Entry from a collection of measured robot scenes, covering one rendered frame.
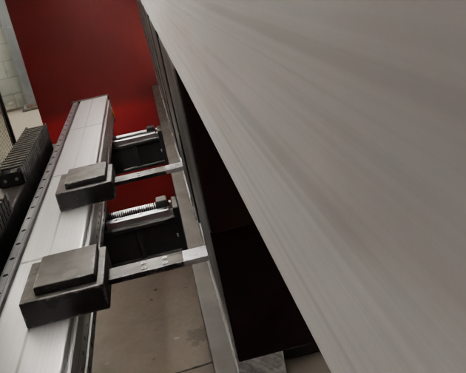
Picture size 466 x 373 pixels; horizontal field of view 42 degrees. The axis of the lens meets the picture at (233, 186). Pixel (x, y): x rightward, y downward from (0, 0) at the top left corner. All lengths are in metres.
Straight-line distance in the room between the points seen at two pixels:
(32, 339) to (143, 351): 1.72
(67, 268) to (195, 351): 1.63
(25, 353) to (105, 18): 2.28
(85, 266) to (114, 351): 1.76
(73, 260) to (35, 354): 0.15
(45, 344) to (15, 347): 0.04
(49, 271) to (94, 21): 2.17
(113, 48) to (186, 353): 1.41
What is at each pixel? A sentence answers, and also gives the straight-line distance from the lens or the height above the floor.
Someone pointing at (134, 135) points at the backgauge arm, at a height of 0.86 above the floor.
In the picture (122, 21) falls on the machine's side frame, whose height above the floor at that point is 1.19.
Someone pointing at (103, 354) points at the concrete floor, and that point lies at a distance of 2.60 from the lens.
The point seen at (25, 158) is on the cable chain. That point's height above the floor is 1.04.
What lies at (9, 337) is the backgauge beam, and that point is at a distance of 0.85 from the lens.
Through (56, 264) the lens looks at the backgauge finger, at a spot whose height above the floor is 1.03.
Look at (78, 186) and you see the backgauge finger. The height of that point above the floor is 1.02.
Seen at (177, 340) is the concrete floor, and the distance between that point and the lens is 2.53.
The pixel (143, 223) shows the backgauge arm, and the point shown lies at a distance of 1.45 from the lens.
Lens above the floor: 1.38
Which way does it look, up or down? 21 degrees down
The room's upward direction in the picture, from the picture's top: 11 degrees counter-clockwise
